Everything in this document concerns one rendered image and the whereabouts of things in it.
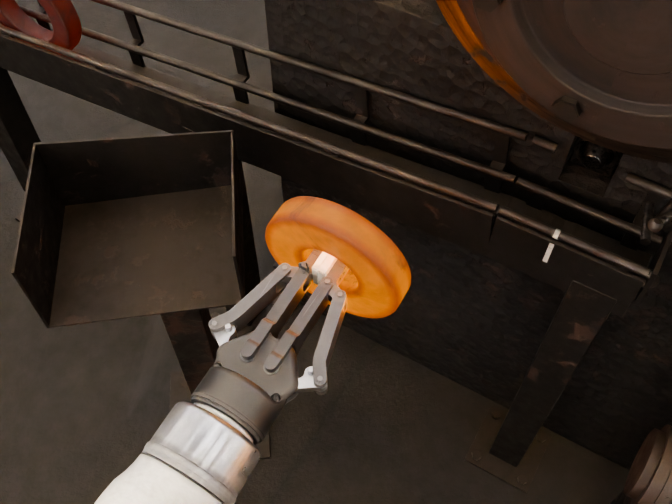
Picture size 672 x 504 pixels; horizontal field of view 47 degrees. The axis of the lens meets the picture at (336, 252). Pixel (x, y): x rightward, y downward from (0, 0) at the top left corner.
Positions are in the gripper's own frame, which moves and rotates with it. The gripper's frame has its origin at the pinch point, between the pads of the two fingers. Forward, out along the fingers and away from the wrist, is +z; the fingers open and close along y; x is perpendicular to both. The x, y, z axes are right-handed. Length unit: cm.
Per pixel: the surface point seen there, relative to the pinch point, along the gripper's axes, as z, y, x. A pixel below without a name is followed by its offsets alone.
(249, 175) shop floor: 53, -58, -87
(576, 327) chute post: 20.5, 24.8, -30.0
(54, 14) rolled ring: 24, -65, -16
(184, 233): 4.9, -28.1, -24.3
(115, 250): -1.9, -35.2, -24.7
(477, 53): 23.4, 3.7, 8.3
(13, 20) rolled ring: 25, -77, -22
